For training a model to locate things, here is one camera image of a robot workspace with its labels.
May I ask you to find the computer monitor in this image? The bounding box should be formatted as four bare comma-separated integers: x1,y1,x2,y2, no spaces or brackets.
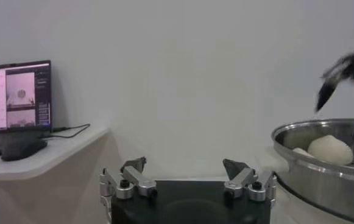
0,60,53,162

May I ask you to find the black laptop charger cable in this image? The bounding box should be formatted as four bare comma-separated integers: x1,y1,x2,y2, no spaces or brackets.
42,123,91,140

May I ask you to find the stainless steel steamer basket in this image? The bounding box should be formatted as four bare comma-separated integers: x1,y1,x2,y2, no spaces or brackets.
254,117,354,224

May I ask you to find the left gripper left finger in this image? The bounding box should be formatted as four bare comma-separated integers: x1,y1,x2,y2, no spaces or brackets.
99,156,158,211

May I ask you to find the black computer mouse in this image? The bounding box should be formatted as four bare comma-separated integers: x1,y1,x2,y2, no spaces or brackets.
0,135,48,162

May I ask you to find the white side table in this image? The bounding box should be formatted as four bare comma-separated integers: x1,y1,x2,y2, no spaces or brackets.
0,124,126,224

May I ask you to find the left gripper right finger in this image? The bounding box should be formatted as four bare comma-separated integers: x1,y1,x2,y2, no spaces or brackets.
222,158,277,202

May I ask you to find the white steamed baozi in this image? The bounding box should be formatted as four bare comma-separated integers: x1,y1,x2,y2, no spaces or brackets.
306,135,354,167
292,147,314,159

